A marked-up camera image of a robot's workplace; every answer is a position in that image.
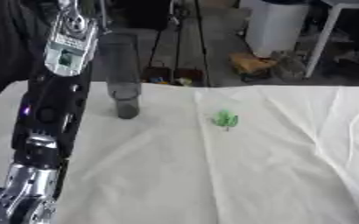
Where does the clear plastic bag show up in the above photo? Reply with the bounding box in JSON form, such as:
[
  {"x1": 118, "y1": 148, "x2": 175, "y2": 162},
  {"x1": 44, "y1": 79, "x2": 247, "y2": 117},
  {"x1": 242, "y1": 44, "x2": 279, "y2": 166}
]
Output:
[{"x1": 270, "y1": 50, "x2": 308, "y2": 82}]

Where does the white table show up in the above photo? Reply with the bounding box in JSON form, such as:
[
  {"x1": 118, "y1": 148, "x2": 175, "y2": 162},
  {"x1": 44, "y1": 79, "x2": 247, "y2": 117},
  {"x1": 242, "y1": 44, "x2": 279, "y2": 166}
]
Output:
[{"x1": 302, "y1": 0, "x2": 359, "y2": 79}]

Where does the tall grey glass vase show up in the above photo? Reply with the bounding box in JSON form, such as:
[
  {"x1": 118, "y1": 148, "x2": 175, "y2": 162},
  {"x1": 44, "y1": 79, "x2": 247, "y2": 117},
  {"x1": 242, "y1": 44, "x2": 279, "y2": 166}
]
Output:
[{"x1": 96, "y1": 31, "x2": 143, "y2": 120}]

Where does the black tripod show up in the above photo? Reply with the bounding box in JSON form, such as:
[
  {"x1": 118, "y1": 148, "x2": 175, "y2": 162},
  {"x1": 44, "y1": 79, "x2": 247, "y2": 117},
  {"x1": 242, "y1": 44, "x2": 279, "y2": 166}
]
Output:
[{"x1": 144, "y1": 0, "x2": 212, "y2": 88}]

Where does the person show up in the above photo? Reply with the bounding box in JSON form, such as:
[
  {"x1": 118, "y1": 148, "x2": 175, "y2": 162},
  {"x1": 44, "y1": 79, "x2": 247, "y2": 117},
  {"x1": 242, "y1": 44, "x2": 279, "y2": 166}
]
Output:
[{"x1": 0, "y1": 0, "x2": 54, "y2": 109}]

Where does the red box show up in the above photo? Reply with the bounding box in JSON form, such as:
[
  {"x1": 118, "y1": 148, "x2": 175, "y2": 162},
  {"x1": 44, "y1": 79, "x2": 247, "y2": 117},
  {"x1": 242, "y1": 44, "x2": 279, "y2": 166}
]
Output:
[
  {"x1": 173, "y1": 67, "x2": 209, "y2": 88},
  {"x1": 141, "y1": 60, "x2": 172, "y2": 85}
]

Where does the white cabinet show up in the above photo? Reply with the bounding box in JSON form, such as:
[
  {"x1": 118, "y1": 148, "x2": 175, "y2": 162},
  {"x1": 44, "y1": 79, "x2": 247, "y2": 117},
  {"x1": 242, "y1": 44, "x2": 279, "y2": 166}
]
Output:
[{"x1": 243, "y1": 0, "x2": 312, "y2": 59}]

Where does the green artificial leaf sprig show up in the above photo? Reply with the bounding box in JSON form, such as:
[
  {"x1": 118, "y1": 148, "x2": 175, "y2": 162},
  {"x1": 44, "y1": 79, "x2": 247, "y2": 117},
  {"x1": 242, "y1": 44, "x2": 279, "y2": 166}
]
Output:
[{"x1": 210, "y1": 108, "x2": 241, "y2": 132}]

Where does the brown paper bag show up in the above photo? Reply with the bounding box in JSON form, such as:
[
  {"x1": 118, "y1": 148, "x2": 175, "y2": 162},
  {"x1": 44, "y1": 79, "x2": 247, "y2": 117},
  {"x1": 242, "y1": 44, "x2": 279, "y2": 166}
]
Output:
[{"x1": 227, "y1": 52, "x2": 279, "y2": 79}]

